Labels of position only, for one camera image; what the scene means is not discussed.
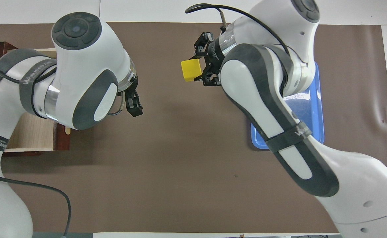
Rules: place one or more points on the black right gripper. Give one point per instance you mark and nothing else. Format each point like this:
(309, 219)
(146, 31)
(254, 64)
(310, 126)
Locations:
(216, 58)

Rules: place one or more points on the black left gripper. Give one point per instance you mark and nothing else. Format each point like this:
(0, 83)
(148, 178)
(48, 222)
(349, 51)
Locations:
(131, 86)

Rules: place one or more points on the yellow cube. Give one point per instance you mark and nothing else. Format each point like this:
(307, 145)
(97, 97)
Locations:
(191, 70)

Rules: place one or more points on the wooden drawer with dark front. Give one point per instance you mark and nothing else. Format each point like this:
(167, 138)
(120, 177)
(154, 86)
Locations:
(31, 132)

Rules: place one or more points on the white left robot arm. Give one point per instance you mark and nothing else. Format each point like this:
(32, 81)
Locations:
(81, 72)

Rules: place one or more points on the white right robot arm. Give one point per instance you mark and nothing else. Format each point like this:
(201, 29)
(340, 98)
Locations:
(263, 99)

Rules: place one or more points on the brown paper table mat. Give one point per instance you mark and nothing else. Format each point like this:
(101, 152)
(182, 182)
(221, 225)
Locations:
(180, 148)

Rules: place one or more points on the blue plastic tray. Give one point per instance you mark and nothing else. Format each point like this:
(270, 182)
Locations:
(307, 112)

